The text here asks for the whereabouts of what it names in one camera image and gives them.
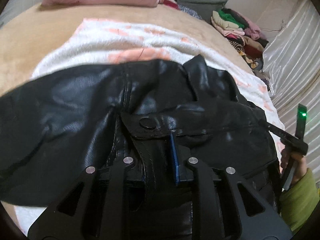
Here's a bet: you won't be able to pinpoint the black leather jacket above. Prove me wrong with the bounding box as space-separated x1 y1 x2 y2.
0 54 282 240

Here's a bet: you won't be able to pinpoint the folded red blue clothes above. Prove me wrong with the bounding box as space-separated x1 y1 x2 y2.
159 0 202 20

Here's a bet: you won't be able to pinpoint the white orange patterned blanket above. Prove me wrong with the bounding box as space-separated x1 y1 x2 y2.
13 19 280 231

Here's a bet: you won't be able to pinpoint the person's right hand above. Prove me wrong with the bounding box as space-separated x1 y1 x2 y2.
280 147 308 190

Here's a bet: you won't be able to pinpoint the white satin curtain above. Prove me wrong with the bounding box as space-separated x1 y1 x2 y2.
263 0 319 181

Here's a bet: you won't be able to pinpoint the pile of mixed clothes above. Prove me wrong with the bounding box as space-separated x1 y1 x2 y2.
210 8 269 84

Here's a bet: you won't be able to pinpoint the green right sleeve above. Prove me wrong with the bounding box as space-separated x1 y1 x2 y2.
280 168 319 233

